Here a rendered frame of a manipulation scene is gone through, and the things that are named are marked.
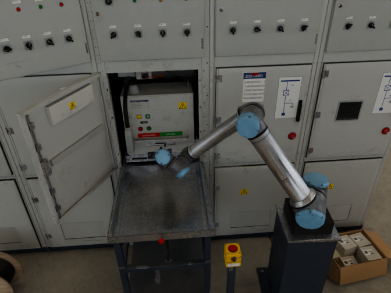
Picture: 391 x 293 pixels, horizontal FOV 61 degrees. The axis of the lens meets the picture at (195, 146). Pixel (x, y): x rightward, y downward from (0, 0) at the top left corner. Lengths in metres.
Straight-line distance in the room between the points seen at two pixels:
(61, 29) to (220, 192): 1.60
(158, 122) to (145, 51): 0.53
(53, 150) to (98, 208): 0.90
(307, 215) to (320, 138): 0.89
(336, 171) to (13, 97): 2.37
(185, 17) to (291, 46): 0.68
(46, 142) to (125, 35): 0.76
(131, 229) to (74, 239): 1.12
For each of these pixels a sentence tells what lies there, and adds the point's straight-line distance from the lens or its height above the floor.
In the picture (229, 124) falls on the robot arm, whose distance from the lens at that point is 1.82.
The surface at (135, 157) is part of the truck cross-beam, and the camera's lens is 2.50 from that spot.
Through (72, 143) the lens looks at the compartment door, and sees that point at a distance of 2.13.
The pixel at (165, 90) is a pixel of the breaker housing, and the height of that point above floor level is 1.39.
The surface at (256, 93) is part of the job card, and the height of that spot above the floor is 1.40.
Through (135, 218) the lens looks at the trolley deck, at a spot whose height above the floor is 0.85.
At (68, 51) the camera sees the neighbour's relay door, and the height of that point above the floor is 1.74.
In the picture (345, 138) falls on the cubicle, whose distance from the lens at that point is 2.68.
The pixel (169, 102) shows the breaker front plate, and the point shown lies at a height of 1.33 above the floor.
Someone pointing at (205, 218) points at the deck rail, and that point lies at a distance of 2.04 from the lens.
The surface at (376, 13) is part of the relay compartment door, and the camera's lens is 2.38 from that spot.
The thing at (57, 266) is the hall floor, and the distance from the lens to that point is 3.13.
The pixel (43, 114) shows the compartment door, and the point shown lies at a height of 1.50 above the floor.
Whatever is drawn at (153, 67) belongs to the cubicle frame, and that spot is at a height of 1.60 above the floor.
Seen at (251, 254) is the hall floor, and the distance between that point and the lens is 2.98.
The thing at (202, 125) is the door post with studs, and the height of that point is 1.16.
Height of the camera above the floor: 2.28
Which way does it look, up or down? 32 degrees down
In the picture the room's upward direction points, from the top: 1 degrees counter-clockwise
